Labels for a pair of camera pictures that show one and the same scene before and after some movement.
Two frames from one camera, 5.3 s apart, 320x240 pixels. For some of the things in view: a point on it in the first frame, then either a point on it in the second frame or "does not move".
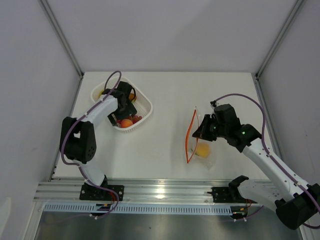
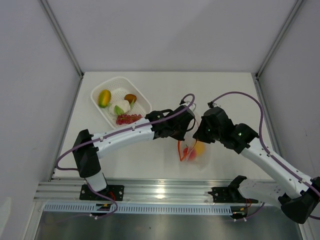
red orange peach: x=126 y=123 → x=192 y=155
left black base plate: x=92 y=192 does not move
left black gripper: x=130 y=111 → x=180 y=137
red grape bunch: x=134 y=118 does not move
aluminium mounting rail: x=135 y=191 does not move
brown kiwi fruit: x=131 y=96 does not move
